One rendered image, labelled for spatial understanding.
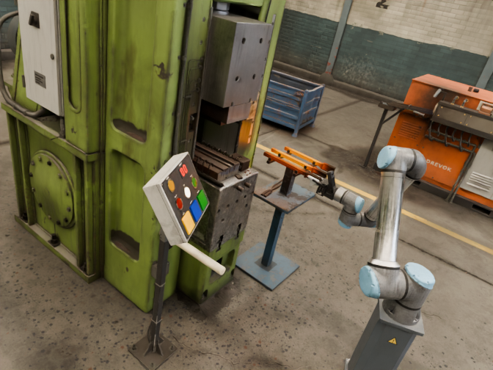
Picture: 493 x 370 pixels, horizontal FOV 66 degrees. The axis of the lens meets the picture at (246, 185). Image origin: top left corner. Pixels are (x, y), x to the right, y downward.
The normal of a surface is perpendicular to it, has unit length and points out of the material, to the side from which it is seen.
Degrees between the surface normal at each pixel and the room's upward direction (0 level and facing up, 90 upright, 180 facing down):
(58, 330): 0
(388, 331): 90
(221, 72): 90
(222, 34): 90
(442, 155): 90
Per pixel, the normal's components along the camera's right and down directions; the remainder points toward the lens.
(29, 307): 0.18, -0.86
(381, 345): -0.28, 0.42
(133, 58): -0.57, 0.28
